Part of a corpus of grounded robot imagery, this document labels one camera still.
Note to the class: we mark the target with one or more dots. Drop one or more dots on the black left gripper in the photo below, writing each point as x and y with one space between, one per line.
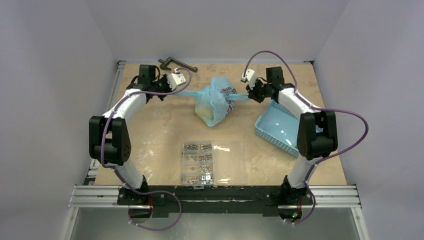
163 79

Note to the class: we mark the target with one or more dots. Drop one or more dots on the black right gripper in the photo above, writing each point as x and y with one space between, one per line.
255 93

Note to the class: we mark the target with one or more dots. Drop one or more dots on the light blue printed plastic bag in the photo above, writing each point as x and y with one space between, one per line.
215 101

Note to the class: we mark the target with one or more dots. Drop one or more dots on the light blue plastic basket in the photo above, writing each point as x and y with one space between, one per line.
277 126

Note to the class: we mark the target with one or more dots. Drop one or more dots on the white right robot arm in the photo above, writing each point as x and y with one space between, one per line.
317 130

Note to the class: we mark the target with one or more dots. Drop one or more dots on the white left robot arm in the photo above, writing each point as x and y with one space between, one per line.
109 139

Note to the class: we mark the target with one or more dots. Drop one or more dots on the clear plastic organizer box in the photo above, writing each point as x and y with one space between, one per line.
213 163

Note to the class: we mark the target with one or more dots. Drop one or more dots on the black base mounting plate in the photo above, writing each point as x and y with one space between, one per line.
267 200

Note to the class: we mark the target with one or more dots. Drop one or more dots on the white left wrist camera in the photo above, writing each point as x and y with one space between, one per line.
175 79

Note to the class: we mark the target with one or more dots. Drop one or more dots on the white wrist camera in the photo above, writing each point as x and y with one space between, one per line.
249 77
175 79

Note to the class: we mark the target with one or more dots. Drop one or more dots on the dark metal crank handle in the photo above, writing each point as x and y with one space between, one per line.
164 64

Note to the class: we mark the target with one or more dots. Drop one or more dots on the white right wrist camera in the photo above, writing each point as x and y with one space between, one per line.
249 77

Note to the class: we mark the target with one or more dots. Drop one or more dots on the aluminium extrusion rail frame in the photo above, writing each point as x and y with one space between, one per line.
157 134

